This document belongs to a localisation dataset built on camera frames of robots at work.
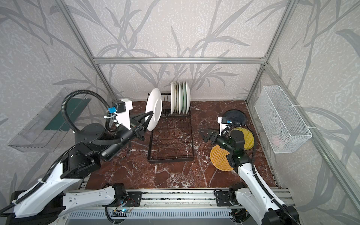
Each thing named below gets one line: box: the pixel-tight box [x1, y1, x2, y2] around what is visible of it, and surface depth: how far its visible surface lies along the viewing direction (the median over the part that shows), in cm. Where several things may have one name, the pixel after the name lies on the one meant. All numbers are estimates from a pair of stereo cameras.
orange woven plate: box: [210, 144, 234, 172], surface depth 88 cm
